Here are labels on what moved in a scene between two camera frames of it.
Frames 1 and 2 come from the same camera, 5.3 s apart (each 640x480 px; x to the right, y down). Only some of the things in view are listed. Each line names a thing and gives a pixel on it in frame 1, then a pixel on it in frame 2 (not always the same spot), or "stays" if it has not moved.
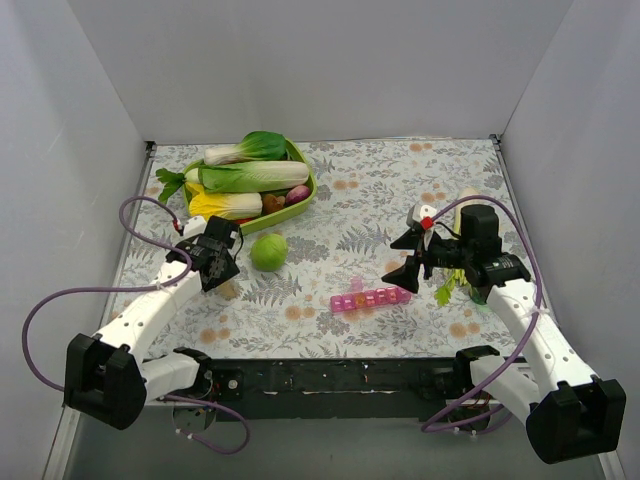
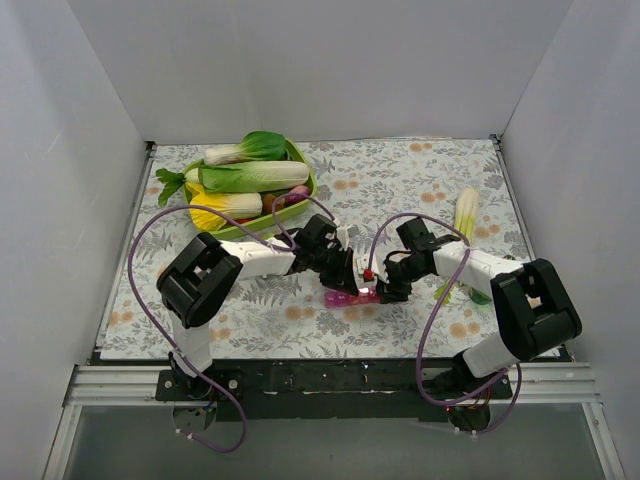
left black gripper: [220, 268] to [345, 273]
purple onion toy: [297, 193] stays
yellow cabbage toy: [224, 206] stays
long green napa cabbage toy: [238, 176] stays
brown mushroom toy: [272, 203] stays
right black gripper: [422, 255] to [396, 278]
